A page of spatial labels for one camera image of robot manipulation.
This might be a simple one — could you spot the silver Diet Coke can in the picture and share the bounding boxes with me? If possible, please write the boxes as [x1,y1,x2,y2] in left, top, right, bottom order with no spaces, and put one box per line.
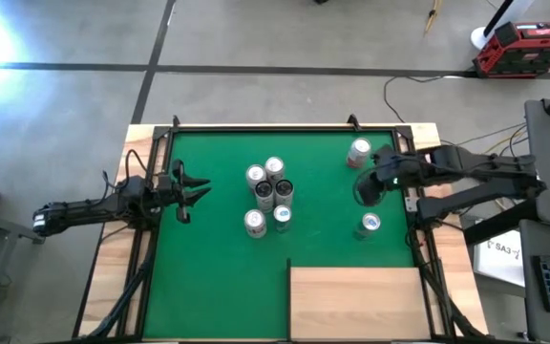
[264,156,286,185]
[243,208,267,239]

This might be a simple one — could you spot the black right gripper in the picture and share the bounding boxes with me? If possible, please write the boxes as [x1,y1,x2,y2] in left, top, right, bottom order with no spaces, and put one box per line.
[356,145,404,206]

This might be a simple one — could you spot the white paper sign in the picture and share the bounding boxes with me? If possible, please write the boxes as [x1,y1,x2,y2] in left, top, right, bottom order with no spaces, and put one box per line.
[473,228,527,288]

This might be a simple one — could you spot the black foreground frame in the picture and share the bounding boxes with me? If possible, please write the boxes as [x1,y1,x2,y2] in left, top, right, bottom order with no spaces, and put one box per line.
[286,257,433,341]

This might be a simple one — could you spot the blue silver Red Bull can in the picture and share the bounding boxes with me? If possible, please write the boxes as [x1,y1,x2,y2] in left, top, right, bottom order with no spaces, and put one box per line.
[353,212,382,241]
[272,204,293,234]

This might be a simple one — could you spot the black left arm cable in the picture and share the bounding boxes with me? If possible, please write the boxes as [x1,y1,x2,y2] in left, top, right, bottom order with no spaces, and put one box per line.
[122,148,151,182]

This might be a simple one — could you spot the black floor cable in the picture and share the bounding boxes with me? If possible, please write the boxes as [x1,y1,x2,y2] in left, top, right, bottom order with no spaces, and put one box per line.
[382,75,476,124]

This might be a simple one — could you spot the yellow cable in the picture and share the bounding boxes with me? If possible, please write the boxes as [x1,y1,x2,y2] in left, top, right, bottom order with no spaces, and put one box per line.
[423,0,444,37]

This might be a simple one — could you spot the Celsius energy drink can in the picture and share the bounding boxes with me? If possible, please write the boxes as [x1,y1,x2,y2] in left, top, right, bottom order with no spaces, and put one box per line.
[254,180,275,214]
[274,178,295,207]

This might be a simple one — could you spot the red black tool case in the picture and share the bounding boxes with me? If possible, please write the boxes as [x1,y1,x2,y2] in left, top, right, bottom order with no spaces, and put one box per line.
[471,18,550,80]

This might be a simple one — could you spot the white tower fan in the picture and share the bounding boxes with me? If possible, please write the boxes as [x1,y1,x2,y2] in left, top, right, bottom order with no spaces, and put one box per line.
[469,0,537,51]

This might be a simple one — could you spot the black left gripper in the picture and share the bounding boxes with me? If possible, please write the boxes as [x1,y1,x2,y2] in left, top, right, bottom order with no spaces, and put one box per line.
[155,159,213,225]

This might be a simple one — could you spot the red soda can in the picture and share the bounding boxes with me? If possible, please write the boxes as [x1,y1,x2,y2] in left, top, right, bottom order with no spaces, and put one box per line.
[346,137,372,170]

